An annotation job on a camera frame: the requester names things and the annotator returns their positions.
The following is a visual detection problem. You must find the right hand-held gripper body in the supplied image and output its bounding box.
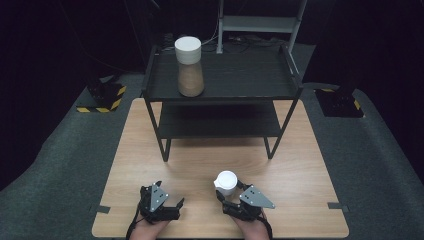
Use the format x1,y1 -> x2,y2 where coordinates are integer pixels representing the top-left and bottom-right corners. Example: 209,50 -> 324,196
221,185 -> 276,222

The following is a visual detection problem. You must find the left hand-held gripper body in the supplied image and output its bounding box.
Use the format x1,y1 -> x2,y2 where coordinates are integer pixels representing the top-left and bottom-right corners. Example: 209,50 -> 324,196
138,184 -> 181,224

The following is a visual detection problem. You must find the white cup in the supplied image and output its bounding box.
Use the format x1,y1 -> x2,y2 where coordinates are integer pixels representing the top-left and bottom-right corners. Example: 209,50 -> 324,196
213,170 -> 239,197

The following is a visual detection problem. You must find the black two-tier shelf rack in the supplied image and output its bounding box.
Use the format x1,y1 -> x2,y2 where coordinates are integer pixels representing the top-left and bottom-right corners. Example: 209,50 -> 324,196
141,43 -> 304,163

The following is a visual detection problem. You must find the person's right hand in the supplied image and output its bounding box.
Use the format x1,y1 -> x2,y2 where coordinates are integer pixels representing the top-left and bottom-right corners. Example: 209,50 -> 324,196
232,213 -> 271,240

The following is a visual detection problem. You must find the person's left hand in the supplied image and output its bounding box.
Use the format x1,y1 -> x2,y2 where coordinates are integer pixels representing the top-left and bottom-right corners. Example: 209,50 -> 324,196
129,218 -> 170,240

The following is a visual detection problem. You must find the black base with striped edge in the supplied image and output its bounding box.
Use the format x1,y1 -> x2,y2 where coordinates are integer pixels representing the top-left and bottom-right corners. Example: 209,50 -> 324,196
314,87 -> 365,119
76,82 -> 128,114

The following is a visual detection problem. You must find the wooden jar with white lid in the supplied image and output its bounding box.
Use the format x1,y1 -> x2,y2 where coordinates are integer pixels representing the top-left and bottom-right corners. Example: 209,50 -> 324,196
174,35 -> 206,98

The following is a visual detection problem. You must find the grey metal stand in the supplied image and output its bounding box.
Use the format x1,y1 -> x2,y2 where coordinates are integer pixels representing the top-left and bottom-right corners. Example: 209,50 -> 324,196
216,0 -> 308,55

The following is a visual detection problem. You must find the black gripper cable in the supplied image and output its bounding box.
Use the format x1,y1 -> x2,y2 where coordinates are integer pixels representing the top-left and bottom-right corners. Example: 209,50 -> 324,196
125,205 -> 142,240
260,214 -> 274,240

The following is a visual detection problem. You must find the black floor cable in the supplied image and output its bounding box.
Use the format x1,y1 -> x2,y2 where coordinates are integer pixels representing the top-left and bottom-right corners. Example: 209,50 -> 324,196
229,34 -> 285,48

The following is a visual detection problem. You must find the white cable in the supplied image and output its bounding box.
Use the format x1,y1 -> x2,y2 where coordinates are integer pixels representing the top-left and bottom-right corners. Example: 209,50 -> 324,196
200,19 -> 221,47

